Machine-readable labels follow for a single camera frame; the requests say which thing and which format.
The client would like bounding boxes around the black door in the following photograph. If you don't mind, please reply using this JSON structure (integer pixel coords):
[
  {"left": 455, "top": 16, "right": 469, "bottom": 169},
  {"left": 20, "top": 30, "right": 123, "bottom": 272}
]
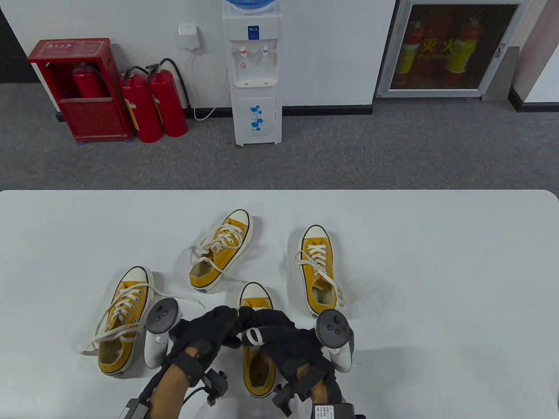
[{"left": 0, "top": 8, "right": 40, "bottom": 84}]

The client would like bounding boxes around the person's left hand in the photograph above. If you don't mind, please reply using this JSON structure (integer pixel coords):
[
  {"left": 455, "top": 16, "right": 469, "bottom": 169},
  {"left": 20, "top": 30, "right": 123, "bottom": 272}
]
[{"left": 168, "top": 306, "right": 243, "bottom": 364}]

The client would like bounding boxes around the red fire extinguisher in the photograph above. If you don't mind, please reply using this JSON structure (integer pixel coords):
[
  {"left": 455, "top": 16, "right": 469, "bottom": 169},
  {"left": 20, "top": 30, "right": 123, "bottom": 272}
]
[
  {"left": 119, "top": 66, "right": 163, "bottom": 144},
  {"left": 72, "top": 62, "right": 107, "bottom": 99},
  {"left": 145, "top": 58, "right": 191, "bottom": 138}
]

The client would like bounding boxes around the person's right hand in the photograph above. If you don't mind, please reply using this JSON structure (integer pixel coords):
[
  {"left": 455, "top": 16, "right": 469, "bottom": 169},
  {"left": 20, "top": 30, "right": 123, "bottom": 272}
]
[{"left": 238, "top": 307, "right": 337, "bottom": 385}]

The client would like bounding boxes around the glass fire hydrant cabinet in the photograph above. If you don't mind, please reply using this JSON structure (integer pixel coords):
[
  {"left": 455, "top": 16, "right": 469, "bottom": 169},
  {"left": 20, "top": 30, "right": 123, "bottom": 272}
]
[{"left": 376, "top": 0, "right": 531, "bottom": 99}]

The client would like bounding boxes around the white power cable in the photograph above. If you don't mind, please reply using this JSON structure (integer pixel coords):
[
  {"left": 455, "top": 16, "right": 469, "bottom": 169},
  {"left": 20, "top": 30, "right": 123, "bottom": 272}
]
[{"left": 187, "top": 48, "right": 230, "bottom": 121}]

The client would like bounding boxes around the white water dispenser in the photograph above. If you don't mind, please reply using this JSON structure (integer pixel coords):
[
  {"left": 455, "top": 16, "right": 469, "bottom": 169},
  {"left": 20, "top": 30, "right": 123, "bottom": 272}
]
[{"left": 222, "top": 7, "right": 283, "bottom": 147}]

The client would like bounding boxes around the white wall box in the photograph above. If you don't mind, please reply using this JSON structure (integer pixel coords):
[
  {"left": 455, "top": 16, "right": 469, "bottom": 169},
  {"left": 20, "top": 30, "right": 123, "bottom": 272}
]
[{"left": 177, "top": 24, "right": 202, "bottom": 50}]

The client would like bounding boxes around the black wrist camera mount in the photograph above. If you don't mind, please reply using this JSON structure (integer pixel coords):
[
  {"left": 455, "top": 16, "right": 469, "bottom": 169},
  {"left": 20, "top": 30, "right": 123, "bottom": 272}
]
[
  {"left": 116, "top": 345, "right": 230, "bottom": 419},
  {"left": 271, "top": 369, "right": 366, "bottom": 419}
]

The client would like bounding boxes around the yellow canvas shoe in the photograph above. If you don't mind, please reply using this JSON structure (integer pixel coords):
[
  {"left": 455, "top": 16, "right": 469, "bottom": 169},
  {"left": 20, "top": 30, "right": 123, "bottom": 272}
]
[
  {"left": 239, "top": 282, "right": 278, "bottom": 398},
  {"left": 299, "top": 225, "right": 345, "bottom": 319},
  {"left": 189, "top": 209, "right": 254, "bottom": 294},
  {"left": 97, "top": 266, "right": 154, "bottom": 377}
]

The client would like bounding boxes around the red extinguisher cabinet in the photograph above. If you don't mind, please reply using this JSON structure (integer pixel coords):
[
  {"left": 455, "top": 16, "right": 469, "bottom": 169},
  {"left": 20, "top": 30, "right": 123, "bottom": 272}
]
[{"left": 27, "top": 38, "right": 134, "bottom": 144}]

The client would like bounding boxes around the blue water bottle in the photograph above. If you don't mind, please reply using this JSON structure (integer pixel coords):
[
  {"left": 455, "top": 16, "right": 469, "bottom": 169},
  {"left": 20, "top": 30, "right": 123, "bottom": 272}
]
[{"left": 225, "top": 0, "right": 276, "bottom": 13}]

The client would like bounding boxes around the person's right forearm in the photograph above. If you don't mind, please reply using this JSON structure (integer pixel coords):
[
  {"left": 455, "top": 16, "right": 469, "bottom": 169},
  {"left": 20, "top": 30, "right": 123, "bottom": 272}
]
[{"left": 306, "top": 366, "right": 350, "bottom": 407}]

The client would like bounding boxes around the black hand controller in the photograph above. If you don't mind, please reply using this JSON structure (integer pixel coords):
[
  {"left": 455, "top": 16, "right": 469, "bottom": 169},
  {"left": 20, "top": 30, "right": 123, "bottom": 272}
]
[
  {"left": 315, "top": 309, "right": 355, "bottom": 374},
  {"left": 144, "top": 298, "right": 183, "bottom": 370}
]

